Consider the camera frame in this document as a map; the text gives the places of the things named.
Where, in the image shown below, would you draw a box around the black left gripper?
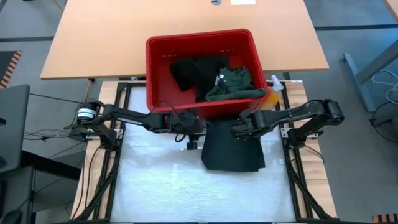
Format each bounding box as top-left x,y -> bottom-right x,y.
166,110 -> 208,142

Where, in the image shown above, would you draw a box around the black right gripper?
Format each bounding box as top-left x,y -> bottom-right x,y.
231,109 -> 268,140

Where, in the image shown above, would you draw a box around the dark blue denim jeans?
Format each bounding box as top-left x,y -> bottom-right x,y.
201,119 -> 267,173

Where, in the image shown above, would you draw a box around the dark green garment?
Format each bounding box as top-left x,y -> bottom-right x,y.
205,66 -> 267,102

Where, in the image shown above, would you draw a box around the red plastic bin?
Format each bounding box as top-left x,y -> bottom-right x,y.
145,29 -> 270,121

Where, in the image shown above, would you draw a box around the orange spray bottle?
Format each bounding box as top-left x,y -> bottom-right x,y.
259,74 -> 285,112

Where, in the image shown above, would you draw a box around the black knit garment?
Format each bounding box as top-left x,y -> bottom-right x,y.
169,55 -> 230,103

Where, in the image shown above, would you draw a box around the large light wooden desk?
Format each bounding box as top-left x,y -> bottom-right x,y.
40,0 -> 330,81

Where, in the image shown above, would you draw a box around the grey metal desk leg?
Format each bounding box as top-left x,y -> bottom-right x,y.
343,39 -> 398,113

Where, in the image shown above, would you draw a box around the striped floor mat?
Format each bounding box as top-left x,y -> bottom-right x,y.
0,50 -> 23,90
372,213 -> 398,224

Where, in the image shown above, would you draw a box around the dark grey cabinet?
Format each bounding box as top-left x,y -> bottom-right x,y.
0,166 -> 35,224

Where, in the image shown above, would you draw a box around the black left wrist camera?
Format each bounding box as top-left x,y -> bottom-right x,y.
185,134 -> 200,151

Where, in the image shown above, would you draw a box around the black aluminium frame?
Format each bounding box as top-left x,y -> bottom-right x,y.
67,81 -> 338,224

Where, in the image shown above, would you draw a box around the yellow floor cable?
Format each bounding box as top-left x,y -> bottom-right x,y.
83,79 -> 94,103

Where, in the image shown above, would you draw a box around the black cable coil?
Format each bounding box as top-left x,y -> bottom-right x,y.
369,101 -> 398,144

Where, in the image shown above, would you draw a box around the black cable bundle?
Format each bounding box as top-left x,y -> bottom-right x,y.
23,129 -> 74,141

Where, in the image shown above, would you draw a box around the white cable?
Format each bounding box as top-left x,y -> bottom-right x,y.
371,69 -> 398,105

